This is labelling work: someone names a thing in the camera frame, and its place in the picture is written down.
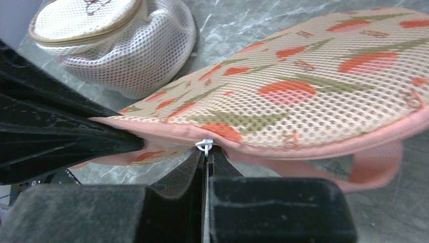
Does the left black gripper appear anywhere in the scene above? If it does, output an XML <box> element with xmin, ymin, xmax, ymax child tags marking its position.
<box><xmin>1</xmin><ymin>43</ymin><xmax>144</xmax><ymax>205</ymax></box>

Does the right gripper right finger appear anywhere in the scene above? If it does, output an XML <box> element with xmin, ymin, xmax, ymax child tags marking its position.
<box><xmin>207</xmin><ymin>146</ymin><xmax>357</xmax><ymax>242</ymax></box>

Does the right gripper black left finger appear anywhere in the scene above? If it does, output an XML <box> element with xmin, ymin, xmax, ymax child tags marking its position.
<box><xmin>1</xmin><ymin>150</ymin><xmax>204</xmax><ymax>242</ymax></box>

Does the floral mesh laundry bag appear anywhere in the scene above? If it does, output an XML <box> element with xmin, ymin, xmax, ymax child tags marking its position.
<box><xmin>70</xmin><ymin>7</ymin><xmax>429</xmax><ymax>193</ymax></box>

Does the beige round laundry bag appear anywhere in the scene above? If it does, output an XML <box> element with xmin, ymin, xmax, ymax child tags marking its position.
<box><xmin>28</xmin><ymin>0</ymin><xmax>143</xmax><ymax>56</ymax></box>

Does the white mesh laundry bag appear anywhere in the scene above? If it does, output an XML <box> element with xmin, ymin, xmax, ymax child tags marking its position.
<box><xmin>57</xmin><ymin>0</ymin><xmax>197</xmax><ymax>100</ymax></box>

